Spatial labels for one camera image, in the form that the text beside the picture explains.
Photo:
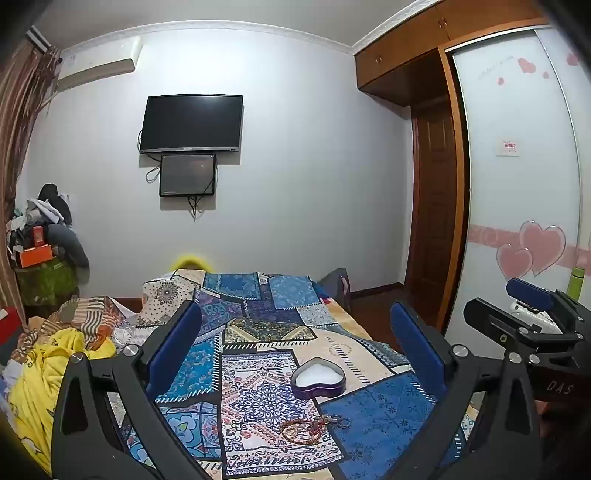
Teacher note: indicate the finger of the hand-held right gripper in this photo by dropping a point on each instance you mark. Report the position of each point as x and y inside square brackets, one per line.
[485, 318]
[528, 291]

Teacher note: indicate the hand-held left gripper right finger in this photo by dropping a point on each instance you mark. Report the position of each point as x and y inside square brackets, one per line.
[418, 350]

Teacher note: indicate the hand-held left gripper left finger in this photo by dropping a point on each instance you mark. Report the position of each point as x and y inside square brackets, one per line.
[178, 350]

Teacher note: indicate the purple heart-shaped jewelry box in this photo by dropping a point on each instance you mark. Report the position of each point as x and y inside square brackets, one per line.
[318, 376]

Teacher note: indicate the pink heart decal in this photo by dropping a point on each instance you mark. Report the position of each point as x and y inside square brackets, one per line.
[540, 247]

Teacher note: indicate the green bottle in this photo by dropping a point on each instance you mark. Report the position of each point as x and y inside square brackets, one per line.
[576, 284]

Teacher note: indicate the patchwork printed blanket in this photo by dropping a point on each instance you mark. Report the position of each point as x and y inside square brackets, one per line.
[258, 332]

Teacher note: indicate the yellow round object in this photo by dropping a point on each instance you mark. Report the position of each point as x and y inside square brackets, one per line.
[191, 261]

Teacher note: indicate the striped brown blanket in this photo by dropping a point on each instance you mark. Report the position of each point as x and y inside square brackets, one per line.
[87, 318]

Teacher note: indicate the white sliding wardrobe door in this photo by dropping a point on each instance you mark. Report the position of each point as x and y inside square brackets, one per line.
[521, 194]

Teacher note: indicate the dark fabric bag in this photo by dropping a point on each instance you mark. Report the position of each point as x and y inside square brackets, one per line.
[333, 286]

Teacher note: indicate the brown wooden door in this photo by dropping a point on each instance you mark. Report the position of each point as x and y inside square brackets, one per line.
[434, 207]

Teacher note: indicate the yellow cloth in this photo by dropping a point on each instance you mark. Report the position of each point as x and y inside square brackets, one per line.
[37, 387]

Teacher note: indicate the white red label sticker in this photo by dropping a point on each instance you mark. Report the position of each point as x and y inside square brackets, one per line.
[508, 146]

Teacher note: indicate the green patterned cloth cover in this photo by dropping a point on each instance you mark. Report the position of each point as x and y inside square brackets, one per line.
[46, 284]

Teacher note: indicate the orange box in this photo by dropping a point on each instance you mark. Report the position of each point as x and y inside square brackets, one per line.
[36, 256]

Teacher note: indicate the small red box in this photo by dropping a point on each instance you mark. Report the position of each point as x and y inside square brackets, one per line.
[38, 236]

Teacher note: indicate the pile of clothes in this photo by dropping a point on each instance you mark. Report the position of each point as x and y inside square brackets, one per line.
[55, 203]

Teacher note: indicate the wooden overhead cabinet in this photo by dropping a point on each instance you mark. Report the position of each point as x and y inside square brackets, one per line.
[406, 50]

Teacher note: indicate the brown striped curtain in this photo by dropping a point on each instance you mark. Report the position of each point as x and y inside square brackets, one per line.
[16, 129]

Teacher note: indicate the white air conditioner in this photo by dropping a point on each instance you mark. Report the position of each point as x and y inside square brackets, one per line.
[99, 62]

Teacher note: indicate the small black wall monitor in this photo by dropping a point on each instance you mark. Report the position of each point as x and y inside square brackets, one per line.
[187, 175]

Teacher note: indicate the wall-mounted black television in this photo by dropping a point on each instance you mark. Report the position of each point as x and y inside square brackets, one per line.
[191, 122]

